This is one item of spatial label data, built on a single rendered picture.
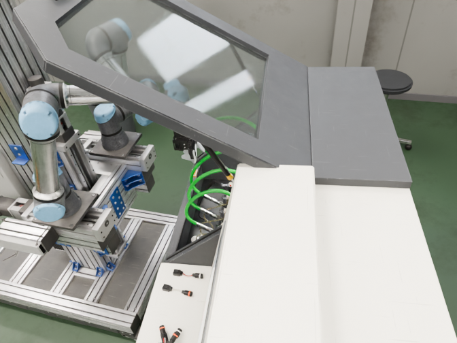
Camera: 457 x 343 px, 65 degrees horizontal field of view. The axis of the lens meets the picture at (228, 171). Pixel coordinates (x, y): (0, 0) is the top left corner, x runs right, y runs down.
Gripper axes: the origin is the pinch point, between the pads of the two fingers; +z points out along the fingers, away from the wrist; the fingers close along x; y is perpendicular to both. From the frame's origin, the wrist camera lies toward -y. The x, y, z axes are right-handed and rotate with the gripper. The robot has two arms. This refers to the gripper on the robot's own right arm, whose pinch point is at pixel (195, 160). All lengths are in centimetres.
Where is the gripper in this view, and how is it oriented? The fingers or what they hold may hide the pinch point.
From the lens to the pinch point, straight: 159.4
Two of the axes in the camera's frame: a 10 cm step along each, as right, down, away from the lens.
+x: -1.4, 6.8, -7.2
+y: -9.9, -0.4, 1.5
